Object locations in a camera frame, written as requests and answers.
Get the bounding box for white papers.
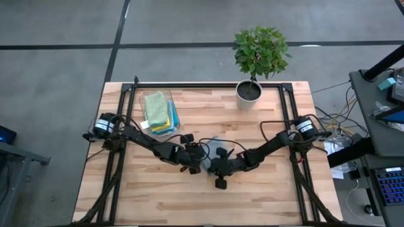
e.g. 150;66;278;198
324;140;351;180

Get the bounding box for potted green plant white pot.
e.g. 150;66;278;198
232;25;293;112

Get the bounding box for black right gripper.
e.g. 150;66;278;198
208;147;244;190

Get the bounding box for backlit keyboard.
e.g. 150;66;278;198
372;166;404;207

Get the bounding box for clear plastic bin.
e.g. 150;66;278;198
138;89;182;138

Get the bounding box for grey metal side stand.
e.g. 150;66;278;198
0;141;51;166

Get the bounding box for light blue teal-edged towel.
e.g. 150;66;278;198
154;100;175;135

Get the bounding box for grey microfiber towel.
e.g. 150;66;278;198
200;136;233;173

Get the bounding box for teal fluffy microfiber towel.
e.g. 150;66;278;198
151;100;181;136

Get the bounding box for small teal box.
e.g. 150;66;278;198
377;77;397;91

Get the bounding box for green microfiber towel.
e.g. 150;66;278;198
144;91;169;128

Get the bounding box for blue tablet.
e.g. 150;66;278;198
380;110;404;124

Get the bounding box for black pole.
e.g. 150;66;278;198
361;44;404;82

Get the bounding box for black aluminium rig frame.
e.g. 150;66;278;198
68;81;347;227

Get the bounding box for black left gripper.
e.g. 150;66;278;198
175;134;206;175

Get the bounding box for black computer with blue light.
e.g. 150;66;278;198
0;125;17;146

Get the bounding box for grey desk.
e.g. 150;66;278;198
348;69;404;158

